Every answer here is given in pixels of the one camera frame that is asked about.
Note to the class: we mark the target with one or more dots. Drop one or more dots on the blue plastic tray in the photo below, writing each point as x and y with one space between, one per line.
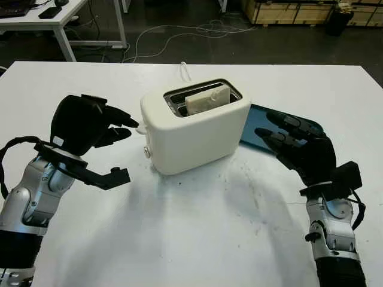
252 119

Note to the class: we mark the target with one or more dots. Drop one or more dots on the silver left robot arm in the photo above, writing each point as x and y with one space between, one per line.
18 209

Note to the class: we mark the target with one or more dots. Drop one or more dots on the white toaster lever knob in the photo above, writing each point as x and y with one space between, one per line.
142 129

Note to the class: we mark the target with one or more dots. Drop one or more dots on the white two-slot toaster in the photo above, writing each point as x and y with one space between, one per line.
194 140

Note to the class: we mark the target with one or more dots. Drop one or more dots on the black computer mouse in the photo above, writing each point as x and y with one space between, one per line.
61 2

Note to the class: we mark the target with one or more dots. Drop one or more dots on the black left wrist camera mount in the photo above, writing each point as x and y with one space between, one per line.
113 179

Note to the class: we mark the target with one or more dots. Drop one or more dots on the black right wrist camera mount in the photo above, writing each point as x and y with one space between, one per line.
347 176

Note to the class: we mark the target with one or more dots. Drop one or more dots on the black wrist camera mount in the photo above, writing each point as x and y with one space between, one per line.
347 176
113 179

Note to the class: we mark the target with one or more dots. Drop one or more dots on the white table leg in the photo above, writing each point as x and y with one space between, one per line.
125 6
223 6

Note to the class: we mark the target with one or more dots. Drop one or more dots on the black waste bin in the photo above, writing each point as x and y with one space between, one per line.
339 22

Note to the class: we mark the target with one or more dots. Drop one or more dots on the black smartphone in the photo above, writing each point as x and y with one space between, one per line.
50 12

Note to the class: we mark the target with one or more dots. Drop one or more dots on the white office desk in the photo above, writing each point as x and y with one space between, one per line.
71 10

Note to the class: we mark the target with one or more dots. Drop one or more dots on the white bread slice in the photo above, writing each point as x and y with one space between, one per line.
206 101

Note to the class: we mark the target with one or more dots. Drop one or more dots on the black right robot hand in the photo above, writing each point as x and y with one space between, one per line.
314 155

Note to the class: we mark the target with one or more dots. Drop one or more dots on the long wooden crate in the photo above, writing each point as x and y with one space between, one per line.
284 12

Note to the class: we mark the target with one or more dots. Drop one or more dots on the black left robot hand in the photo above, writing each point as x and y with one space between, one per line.
74 125

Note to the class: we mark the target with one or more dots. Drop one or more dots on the black keyboard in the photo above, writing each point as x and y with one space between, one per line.
13 9

